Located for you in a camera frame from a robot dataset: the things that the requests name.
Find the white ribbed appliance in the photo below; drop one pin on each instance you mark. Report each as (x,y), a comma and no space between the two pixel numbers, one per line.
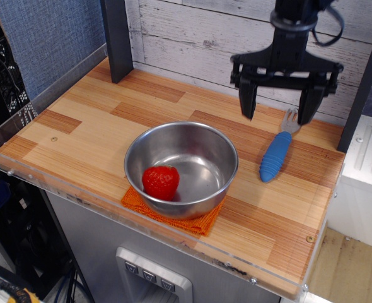
(350,210)

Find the blue handled metal fork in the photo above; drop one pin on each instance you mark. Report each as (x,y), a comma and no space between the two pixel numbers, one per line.
(275,155)

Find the dark left shelf post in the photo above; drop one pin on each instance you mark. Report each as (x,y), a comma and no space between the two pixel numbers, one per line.
(117,38)

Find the orange cloth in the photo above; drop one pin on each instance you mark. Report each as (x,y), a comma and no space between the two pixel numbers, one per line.
(201,225)

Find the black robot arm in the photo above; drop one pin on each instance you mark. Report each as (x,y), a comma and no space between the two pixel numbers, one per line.
(303,10)

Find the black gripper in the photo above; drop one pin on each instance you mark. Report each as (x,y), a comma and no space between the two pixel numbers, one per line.
(286,64)

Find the silver dispenser button panel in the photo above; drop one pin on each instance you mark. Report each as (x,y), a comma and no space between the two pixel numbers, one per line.
(147,281)

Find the black crate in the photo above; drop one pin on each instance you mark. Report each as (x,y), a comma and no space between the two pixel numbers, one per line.
(13,95)

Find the dark right shelf post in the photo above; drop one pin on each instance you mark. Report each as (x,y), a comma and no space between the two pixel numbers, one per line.
(357,108)

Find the dark shelf post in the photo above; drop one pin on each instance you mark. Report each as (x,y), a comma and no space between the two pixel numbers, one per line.
(357,108)
(117,38)

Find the stainless steel bowl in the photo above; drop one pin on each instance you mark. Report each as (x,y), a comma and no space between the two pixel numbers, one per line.
(205,158)

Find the red toy strawberry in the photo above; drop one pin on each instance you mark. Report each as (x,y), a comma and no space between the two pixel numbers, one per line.
(161,182)

